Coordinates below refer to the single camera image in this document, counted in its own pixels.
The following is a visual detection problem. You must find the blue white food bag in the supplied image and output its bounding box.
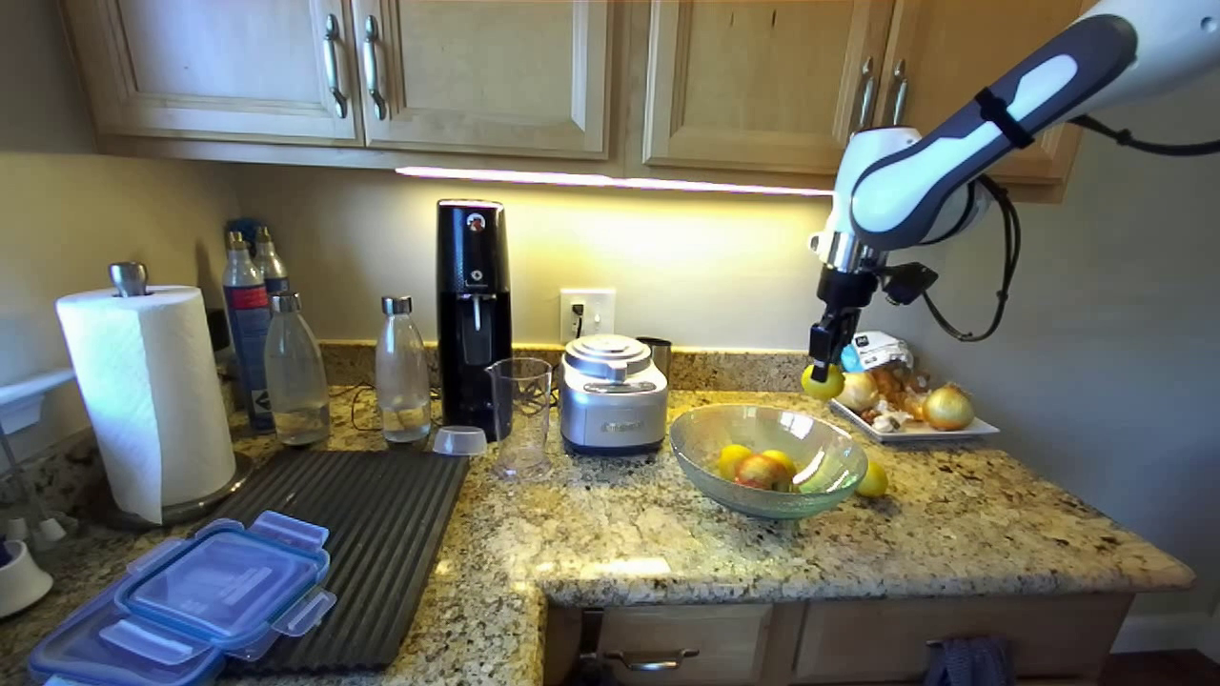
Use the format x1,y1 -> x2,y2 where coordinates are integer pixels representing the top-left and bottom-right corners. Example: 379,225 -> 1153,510
848,331 -> 915,375

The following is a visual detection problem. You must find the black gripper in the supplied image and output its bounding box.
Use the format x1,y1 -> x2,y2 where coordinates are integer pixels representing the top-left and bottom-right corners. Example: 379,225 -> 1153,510
809,267 -> 876,382

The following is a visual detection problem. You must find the yellow onion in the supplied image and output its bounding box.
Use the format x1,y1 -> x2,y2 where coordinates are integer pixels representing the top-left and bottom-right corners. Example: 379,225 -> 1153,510
924,387 -> 976,431
841,375 -> 882,411

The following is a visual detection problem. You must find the wooden cabinet door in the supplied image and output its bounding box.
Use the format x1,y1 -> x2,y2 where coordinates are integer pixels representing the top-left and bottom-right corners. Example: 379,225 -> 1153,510
868,0 -> 1100,190
644,0 -> 895,176
356,0 -> 616,159
67,0 -> 359,147

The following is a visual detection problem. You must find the yellow onion right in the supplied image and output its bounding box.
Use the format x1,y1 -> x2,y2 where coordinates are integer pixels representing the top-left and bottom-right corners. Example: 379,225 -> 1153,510
924,387 -> 976,431

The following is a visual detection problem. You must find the clear glass bowl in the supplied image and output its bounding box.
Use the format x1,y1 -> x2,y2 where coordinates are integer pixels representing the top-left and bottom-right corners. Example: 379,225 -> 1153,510
671,403 -> 868,521

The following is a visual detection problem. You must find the dark hanging towel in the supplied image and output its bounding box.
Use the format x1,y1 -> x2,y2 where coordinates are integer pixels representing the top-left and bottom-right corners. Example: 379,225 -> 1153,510
924,638 -> 1016,686

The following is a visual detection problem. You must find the yellow onion left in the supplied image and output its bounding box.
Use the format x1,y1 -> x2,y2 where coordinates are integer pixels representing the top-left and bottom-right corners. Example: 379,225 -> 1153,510
841,375 -> 882,411

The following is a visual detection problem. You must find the clear measuring cup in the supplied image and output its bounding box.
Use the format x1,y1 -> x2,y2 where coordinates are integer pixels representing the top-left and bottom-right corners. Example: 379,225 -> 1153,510
487,354 -> 553,481

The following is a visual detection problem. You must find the blue lid container top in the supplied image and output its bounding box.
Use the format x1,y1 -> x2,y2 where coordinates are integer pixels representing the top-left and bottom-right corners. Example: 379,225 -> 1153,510
114,510 -> 336,662

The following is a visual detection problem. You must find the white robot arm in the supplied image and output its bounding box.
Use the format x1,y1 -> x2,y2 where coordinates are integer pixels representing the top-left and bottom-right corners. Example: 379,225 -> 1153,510
809,0 -> 1220,382

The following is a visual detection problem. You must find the blue lid container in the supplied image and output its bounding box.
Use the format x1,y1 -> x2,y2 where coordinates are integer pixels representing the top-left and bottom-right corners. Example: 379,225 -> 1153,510
27,604 -> 227,686
114,510 -> 336,662

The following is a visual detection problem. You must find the white wall outlet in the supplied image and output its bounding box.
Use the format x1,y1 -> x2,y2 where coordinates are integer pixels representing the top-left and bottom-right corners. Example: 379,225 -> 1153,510
561,288 -> 616,341

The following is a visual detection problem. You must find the clear glass bottle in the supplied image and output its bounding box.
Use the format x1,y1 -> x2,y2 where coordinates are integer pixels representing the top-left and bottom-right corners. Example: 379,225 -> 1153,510
375,294 -> 431,444

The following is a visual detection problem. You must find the black drying mat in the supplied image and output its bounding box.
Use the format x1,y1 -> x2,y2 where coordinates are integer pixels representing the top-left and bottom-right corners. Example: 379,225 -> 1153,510
222,450 -> 468,678

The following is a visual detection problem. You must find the white rectangular plate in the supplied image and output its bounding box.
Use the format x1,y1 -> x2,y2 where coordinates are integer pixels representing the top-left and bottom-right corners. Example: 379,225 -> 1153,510
832,401 -> 998,446

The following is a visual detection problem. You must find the silver rice cooker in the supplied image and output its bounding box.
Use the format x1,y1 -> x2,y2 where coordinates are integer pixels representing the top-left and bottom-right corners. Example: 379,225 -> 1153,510
561,335 -> 668,458

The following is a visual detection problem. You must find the black soda maker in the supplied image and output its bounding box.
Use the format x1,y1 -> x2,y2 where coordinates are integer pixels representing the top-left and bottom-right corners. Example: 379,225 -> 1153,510
436,201 -> 513,436

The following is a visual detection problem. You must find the clear plastic bottle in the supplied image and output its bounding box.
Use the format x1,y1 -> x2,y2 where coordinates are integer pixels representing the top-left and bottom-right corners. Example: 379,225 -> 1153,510
264,289 -> 330,446

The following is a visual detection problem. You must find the under cabinet light strip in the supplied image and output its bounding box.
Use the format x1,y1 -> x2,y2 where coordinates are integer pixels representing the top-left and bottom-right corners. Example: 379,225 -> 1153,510
394,163 -> 835,200

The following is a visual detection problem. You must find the red label soda bottle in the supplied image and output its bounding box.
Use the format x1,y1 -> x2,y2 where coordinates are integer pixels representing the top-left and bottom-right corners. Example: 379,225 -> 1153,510
227,229 -> 274,431

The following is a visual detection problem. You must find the left wooden cabinet door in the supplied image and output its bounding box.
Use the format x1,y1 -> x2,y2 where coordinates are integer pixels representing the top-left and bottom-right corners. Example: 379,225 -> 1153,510
67,0 -> 359,147

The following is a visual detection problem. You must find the white dish left edge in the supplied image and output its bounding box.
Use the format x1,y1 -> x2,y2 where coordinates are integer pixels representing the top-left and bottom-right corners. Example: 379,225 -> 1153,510
0,543 -> 55,618

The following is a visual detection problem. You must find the red yellow apple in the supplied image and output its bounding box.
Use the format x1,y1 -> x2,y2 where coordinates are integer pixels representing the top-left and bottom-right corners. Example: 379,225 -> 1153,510
738,454 -> 795,492

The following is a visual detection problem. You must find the wooden drawer front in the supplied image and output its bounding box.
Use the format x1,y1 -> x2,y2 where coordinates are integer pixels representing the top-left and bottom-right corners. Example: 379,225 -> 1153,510
595,605 -> 772,686

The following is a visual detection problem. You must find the right wooden cabinet door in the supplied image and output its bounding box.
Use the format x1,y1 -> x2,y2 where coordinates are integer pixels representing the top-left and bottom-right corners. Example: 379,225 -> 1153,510
868,0 -> 1100,190

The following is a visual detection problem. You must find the blue lid container bottom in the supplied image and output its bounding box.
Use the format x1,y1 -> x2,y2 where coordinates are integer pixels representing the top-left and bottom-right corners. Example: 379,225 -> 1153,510
27,604 -> 227,686

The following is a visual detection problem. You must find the white paper towel roll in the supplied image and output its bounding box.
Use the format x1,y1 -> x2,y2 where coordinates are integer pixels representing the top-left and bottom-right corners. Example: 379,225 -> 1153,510
59,265 -> 236,525

